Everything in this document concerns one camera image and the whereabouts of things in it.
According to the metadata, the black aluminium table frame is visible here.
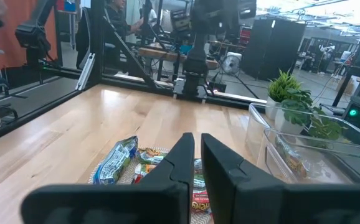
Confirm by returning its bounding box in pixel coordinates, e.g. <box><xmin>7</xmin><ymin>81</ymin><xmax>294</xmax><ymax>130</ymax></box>
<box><xmin>0</xmin><ymin>0</ymin><xmax>268</xmax><ymax>147</ymax></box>

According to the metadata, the clear plastic bin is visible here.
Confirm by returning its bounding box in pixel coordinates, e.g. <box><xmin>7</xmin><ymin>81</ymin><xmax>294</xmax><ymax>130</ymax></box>
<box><xmin>245</xmin><ymin>102</ymin><xmax>360</xmax><ymax>161</ymax></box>
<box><xmin>262</xmin><ymin>127</ymin><xmax>360</xmax><ymax>186</ymax></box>

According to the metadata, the green granola bar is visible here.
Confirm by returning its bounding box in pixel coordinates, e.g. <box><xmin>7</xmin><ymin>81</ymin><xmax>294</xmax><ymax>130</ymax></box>
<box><xmin>136</xmin><ymin>147</ymin><xmax>170</xmax><ymax>166</ymax></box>

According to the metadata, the black desk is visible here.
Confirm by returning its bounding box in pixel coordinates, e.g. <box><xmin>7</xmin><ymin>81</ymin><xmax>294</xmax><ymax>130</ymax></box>
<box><xmin>332</xmin><ymin>63</ymin><xmax>360</xmax><ymax>108</ymax></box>

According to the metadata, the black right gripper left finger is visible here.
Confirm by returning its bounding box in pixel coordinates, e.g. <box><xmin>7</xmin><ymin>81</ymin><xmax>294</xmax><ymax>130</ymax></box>
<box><xmin>21</xmin><ymin>133</ymin><xmax>195</xmax><ymax>224</ymax></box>

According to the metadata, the spiky green plant white pot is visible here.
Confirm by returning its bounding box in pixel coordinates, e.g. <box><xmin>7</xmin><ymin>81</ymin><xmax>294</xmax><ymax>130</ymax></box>
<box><xmin>265</xmin><ymin>70</ymin><xmax>302</xmax><ymax>121</ymax></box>

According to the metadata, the wooden workbench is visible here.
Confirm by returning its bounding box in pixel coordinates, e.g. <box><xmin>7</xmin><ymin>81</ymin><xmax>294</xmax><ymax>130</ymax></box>
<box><xmin>138</xmin><ymin>46</ymin><xmax>220</xmax><ymax>71</ymax></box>

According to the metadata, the blue granola bar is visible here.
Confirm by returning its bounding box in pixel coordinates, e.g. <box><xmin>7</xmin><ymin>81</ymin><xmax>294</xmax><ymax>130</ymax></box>
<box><xmin>92</xmin><ymin>136</ymin><xmax>140</xmax><ymax>186</ymax></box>

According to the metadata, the black cabinet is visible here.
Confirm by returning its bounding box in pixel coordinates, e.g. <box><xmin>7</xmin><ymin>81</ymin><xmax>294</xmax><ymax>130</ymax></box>
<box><xmin>241</xmin><ymin>18</ymin><xmax>308</xmax><ymax>82</ymax></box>

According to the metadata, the broad-leaf green plant white pot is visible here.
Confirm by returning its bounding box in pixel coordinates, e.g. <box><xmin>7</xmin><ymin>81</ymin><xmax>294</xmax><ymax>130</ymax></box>
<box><xmin>273</xmin><ymin>88</ymin><xmax>348</xmax><ymax>149</ymax></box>

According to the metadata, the silver aluminium bracket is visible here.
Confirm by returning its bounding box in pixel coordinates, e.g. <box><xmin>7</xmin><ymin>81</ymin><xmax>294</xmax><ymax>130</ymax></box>
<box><xmin>75</xmin><ymin>52</ymin><xmax>96</xmax><ymax>91</ymax></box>

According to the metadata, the white floor fan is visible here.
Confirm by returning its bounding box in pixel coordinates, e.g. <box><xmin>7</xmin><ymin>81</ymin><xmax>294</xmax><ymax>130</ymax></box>
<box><xmin>222</xmin><ymin>52</ymin><xmax>242</xmax><ymax>76</ymax></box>

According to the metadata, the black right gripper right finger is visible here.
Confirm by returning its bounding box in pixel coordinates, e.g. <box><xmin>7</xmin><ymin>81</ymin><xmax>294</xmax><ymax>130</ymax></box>
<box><xmin>201</xmin><ymin>133</ymin><xmax>360</xmax><ymax>224</ymax></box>

